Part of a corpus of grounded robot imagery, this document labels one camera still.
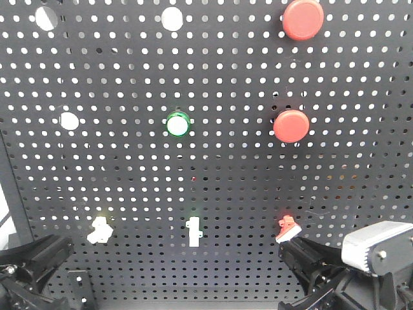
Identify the green lit toggle switch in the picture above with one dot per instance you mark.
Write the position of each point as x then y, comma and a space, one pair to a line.
194, 232

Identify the green illuminated push button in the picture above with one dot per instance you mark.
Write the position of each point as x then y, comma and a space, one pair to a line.
178, 123

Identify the yellow lit toggle switch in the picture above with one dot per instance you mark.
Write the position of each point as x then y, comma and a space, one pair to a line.
102, 231

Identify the upper red push button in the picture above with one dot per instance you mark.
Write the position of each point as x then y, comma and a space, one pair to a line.
303, 19

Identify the red toggle switch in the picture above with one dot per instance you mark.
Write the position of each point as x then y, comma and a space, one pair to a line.
289, 229

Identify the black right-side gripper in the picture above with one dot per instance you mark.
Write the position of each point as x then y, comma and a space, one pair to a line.
328, 284

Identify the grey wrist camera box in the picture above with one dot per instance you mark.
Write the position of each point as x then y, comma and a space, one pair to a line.
379, 249

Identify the lower red push button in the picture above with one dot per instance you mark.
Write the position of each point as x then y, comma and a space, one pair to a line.
291, 126

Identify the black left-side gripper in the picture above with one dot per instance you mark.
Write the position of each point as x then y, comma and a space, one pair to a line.
33, 264

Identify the left black table clamp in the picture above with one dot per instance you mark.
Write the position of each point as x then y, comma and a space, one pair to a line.
82, 291

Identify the red push button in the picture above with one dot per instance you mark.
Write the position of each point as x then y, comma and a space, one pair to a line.
291, 126
303, 19

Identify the black perforated pegboard panel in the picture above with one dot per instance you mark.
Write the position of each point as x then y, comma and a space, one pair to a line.
86, 88

